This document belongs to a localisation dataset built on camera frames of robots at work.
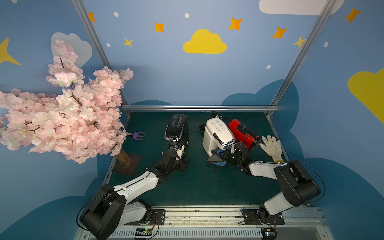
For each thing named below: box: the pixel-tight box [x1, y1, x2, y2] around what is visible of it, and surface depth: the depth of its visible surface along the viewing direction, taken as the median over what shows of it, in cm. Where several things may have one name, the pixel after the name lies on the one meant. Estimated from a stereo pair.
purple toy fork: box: [125, 131, 146, 141], surface depth 110 cm
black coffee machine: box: [164, 113, 189, 146], surface depth 84 cm
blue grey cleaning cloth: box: [207, 148, 228, 166], surface depth 94 cm
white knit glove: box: [259, 135, 284, 163], surface depth 103 cm
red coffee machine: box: [228, 119, 261, 150], surface depth 88 cm
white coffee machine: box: [202, 117, 236, 157], surface depth 84 cm
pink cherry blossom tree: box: [0, 39, 134, 168], surface depth 53 cm
